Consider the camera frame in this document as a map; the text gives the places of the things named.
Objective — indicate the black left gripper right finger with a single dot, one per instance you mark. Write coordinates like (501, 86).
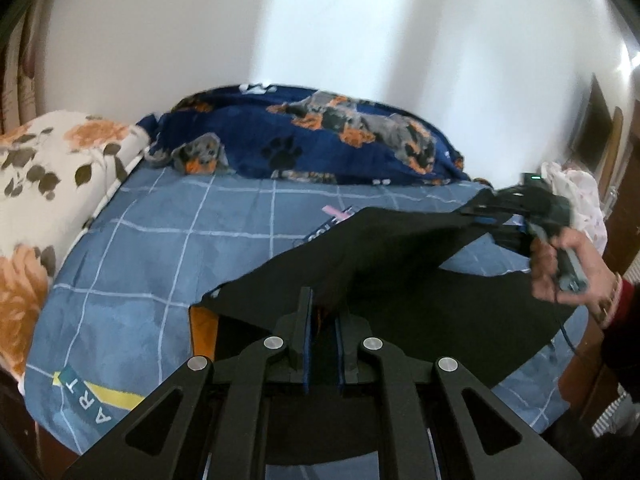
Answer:
(347, 347)

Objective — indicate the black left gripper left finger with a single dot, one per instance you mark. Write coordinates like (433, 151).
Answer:
(302, 338)

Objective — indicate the red sleeve forearm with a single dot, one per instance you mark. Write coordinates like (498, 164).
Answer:
(621, 305)

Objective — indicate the person's right hand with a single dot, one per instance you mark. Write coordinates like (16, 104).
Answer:
(568, 269)

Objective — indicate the white patterned cloth pile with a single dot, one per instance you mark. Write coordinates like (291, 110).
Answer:
(581, 189)

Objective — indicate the brown wooden door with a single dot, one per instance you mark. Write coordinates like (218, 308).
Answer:
(595, 139)

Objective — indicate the navy dog print blanket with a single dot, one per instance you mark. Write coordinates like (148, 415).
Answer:
(300, 134)

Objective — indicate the blue checked bed sheet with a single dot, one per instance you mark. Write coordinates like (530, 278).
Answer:
(116, 320)

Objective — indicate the white floral quilt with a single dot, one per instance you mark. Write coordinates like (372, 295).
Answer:
(57, 173)

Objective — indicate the brown wooden bed frame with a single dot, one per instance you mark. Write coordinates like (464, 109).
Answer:
(42, 451)

